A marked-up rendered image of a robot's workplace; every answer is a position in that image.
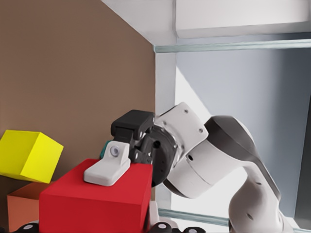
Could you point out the red wooden cube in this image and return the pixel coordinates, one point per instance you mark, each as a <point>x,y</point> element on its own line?
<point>97,201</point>

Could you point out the orange wooden cube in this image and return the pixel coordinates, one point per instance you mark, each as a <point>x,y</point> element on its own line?
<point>23,206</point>

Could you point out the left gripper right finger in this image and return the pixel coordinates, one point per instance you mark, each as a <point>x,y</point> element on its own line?
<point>160,224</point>

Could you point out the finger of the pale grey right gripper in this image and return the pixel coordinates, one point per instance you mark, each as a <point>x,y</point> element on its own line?
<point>107,171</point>

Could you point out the silver frame post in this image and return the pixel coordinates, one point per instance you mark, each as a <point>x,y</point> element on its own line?
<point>230,45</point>
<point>192,215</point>

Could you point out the yellow wooden cube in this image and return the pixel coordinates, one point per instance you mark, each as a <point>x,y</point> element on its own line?
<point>29,155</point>

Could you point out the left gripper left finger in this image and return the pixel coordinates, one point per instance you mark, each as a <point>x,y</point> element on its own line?
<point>28,227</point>

